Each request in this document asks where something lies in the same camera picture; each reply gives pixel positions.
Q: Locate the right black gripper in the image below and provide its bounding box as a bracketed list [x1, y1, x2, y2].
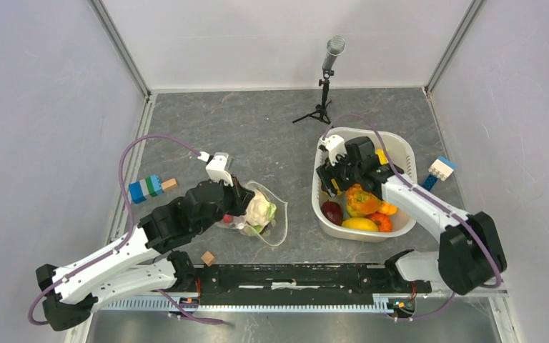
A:
[316, 149, 362, 199]

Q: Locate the red chili pepper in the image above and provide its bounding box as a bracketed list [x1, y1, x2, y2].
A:
[222, 214, 234, 224]

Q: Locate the white cauliflower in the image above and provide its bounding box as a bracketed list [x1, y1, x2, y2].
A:
[244, 191, 277, 234]

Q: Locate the clear polka dot zip bag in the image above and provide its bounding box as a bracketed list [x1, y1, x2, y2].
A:
[215, 181, 288, 247]

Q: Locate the yellow banana bunch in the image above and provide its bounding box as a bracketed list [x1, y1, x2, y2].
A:
[375, 148, 389, 165]

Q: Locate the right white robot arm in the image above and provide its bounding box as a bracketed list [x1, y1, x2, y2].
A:
[315, 135, 507, 295]

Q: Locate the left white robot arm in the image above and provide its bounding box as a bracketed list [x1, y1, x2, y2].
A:
[36, 179, 255, 332]

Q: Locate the white plastic basket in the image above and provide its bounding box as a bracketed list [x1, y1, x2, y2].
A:
[311, 127, 417, 243]

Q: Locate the toy pineapple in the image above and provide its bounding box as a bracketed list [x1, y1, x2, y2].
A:
[345, 184, 380, 217]

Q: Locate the dark red apple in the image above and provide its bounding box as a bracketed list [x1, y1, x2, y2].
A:
[320, 201, 344, 226]

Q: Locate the yellow mango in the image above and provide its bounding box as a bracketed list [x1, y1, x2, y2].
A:
[341, 217, 379, 232]

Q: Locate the orange bell pepper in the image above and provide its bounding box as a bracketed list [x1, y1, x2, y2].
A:
[377, 201, 397, 216]

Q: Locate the small wooden cube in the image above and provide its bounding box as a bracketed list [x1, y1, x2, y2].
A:
[201, 251, 216, 267]

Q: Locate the small orange pumpkin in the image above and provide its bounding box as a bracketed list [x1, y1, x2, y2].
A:
[366, 212, 393, 232]

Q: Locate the blue green toy block stack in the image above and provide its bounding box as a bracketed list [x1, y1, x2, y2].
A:
[128, 174, 178, 204]

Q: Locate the white blue toy block stack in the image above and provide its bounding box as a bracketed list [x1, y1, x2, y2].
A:
[421, 156, 456, 191]

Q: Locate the silver microphone on tripod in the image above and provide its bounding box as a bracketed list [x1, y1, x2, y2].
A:
[292, 35, 345, 124]

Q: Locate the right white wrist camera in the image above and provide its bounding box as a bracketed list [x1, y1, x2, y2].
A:
[320, 134, 347, 166]

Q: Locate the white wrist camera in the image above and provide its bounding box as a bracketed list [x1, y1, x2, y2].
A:
[320, 134, 347, 166]
[198, 151, 233, 186]

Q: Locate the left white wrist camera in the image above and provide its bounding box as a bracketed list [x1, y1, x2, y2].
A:
[198, 151, 233, 186]

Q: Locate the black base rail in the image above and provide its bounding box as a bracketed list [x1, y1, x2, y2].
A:
[151, 251, 432, 318]

